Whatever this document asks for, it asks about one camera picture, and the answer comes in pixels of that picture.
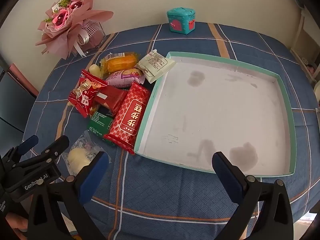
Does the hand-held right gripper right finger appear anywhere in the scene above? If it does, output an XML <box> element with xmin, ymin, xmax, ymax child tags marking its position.
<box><xmin>212</xmin><ymin>151</ymin><xmax>294</xmax><ymax>240</ymax></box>

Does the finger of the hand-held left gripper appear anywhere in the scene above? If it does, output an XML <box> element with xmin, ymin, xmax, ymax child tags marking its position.
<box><xmin>15</xmin><ymin>136</ymin><xmax>70</xmax><ymax>169</ymax></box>
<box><xmin>11</xmin><ymin>135</ymin><xmax>39</xmax><ymax>158</ymax></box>

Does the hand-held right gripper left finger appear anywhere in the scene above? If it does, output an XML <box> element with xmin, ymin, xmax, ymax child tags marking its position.
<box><xmin>27</xmin><ymin>151</ymin><xmax>110</xmax><ymax>240</ymax></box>

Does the clear packet with white bun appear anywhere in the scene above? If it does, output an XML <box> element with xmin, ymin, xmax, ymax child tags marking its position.
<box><xmin>61</xmin><ymin>131</ymin><xmax>105</xmax><ymax>177</ymax></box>

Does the dark green snack packet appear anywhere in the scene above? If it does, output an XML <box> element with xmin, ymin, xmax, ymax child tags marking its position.
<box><xmin>87</xmin><ymin>110</ymin><xmax>117</xmax><ymax>145</ymax></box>

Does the red cartoon print snack packet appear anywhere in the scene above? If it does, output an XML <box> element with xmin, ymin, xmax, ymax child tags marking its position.
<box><xmin>68</xmin><ymin>70</ymin><xmax>108</xmax><ymax>118</ymax></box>

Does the red patterned long packet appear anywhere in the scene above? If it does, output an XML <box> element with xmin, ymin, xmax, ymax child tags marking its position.
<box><xmin>104</xmin><ymin>82</ymin><xmax>151</xmax><ymax>154</ymax></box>

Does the white shallow box teal rim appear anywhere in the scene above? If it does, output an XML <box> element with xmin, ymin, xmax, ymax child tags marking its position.
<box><xmin>134</xmin><ymin>51</ymin><xmax>297</xmax><ymax>178</ymax></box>

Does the dark red packet white label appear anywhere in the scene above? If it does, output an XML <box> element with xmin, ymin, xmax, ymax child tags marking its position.
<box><xmin>94</xmin><ymin>85</ymin><xmax>128</xmax><ymax>117</ymax></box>

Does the small cream jelly cup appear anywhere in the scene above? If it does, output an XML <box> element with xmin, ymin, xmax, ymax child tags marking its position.
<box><xmin>89</xmin><ymin>64</ymin><xmax>102</xmax><ymax>77</ymax></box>

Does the pink snack packet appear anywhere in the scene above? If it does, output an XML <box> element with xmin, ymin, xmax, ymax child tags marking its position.
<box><xmin>105</xmin><ymin>69</ymin><xmax>145</xmax><ymax>89</ymax></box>

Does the orange cake packet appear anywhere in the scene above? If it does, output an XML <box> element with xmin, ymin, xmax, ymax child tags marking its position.
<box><xmin>100</xmin><ymin>52</ymin><xmax>140</xmax><ymax>79</ymax></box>

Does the white snack packet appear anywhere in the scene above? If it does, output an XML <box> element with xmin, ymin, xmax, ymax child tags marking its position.
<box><xmin>135</xmin><ymin>49</ymin><xmax>177</xmax><ymax>83</ymax></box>

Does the person's left hand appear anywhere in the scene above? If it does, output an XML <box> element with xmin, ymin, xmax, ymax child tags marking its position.
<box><xmin>5</xmin><ymin>212</ymin><xmax>28</xmax><ymax>233</ymax></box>

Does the pink framed dark panel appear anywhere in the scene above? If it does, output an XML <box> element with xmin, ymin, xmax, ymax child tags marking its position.
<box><xmin>0</xmin><ymin>64</ymin><xmax>39</xmax><ymax>155</ymax></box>

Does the blue plaid tablecloth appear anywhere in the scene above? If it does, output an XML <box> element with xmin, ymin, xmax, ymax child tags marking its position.
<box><xmin>21</xmin><ymin>23</ymin><xmax>320</xmax><ymax>240</ymax></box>

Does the clear glass vase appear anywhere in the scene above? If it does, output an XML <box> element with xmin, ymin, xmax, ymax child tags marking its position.
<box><xmin>72</xmin><ymin>21</ymin><xmax>107</xmax><ymax>55</ymax></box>

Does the pink flower bouquet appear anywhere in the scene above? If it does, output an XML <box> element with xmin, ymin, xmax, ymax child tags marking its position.
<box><xmin>35</xmin><ymin>0</ymin><xmax>114</xmax><ymax>60</ymax></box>

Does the white shelf unit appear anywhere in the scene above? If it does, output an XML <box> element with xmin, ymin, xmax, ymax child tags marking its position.
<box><xmin>290</xmin><ymin>12</ymin><xmax>320</xmax><ymax>83</ymax></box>

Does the teal toy box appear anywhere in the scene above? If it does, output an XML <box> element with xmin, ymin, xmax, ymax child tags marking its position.
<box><xmin>167</xmin><ymin>7</ymin><xmax>196</xmax><ymax>34</ymax></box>

